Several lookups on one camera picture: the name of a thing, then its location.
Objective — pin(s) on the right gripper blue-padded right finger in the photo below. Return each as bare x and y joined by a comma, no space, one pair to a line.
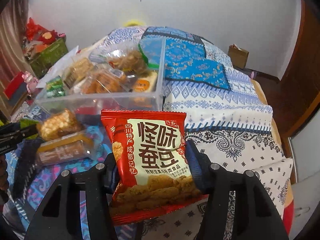
215,181

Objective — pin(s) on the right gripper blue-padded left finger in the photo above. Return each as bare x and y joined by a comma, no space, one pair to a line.
99,181

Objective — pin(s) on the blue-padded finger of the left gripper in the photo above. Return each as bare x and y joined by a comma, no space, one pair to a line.
10,131

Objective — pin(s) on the red broad bean snack packet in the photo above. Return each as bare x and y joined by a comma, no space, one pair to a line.
149,150

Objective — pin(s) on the clear bag fried snacks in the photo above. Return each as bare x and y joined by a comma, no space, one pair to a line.
105,81

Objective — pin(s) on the green pea snack packet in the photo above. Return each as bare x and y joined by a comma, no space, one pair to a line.
55,88

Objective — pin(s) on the person's left hand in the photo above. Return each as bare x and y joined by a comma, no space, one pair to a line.
4,184

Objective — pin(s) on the green jelly cup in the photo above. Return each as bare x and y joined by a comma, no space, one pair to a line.
28,128

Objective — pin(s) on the brown wafer biscuit pack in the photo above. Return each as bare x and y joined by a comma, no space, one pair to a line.
68,148

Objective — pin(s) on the pink plush pig toy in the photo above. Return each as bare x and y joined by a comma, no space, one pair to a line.
30,81

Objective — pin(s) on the red flat box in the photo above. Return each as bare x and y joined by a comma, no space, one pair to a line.
14,85

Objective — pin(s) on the clear puffed rice snack pack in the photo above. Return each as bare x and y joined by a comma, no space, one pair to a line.
59,125

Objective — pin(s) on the blue patchwork bedspread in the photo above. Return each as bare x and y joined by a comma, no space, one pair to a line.
234,128

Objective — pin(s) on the green cardboard box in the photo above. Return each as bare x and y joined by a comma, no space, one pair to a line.
43,61

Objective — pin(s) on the white pillow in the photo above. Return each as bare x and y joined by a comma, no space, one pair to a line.
58,68

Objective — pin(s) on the gold wrapped biscuit pack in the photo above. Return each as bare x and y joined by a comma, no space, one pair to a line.
76,72

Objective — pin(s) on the yellow orange snack packet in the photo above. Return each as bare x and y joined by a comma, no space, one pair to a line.
146,83

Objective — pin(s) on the clear plastic storage bin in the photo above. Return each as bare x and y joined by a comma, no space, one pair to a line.
127,75

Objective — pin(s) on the brown wooden door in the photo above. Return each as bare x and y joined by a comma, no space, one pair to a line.
298,91

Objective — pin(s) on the green-edged clear snack bag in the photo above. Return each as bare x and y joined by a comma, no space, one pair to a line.
129,58

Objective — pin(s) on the brown paper bag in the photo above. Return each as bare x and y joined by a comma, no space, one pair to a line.
238,56

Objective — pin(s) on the striped brown curtain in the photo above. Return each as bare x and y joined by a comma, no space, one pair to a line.
13,26

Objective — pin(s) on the yellow round object behind bed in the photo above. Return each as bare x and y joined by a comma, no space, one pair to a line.
134,22

